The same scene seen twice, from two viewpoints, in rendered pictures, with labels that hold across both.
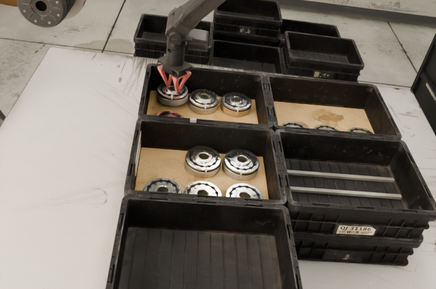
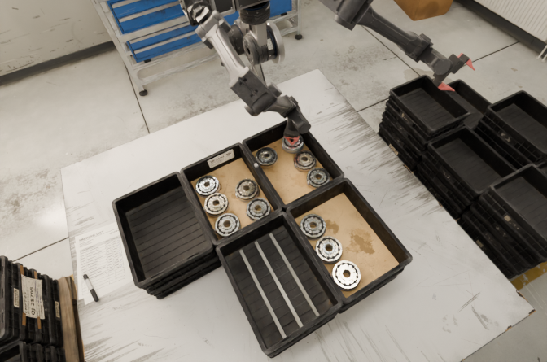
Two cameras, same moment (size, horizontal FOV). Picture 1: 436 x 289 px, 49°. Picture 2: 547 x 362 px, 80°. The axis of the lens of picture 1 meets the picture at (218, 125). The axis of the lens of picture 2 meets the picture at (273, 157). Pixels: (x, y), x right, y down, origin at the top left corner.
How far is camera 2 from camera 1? 1.21 m
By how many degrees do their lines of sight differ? 50
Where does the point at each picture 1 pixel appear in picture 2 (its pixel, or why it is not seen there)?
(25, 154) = (227, 119)
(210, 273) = (172, 234)
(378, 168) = (326, 300)
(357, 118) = (381, 264)
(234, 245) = (196, 237)
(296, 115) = (343, 220)
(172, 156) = (244, 174)
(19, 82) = (352, 73)
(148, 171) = (225, 171)
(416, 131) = (457, 332)
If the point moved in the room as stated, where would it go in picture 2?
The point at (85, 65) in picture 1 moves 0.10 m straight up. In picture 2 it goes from (317, 91) to (317, 78)
